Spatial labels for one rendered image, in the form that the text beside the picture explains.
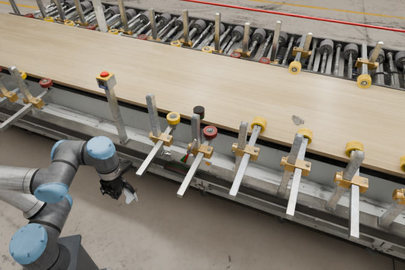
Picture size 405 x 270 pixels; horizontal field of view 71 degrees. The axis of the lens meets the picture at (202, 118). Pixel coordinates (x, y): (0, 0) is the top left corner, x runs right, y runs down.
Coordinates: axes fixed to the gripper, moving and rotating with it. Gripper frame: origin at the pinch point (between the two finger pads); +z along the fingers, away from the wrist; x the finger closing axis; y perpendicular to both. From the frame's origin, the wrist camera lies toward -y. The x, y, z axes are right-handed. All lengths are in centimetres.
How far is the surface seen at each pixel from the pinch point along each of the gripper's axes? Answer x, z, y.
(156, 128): -5.0, 0.1, -42.9
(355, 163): 93, -16, -40
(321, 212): 90, 25, -38
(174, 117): -1, 3, -58
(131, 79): -46, 4, -83
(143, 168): -2.7, 8.1, -21.0
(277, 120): 57, 4, -76
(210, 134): 24, 3, -52
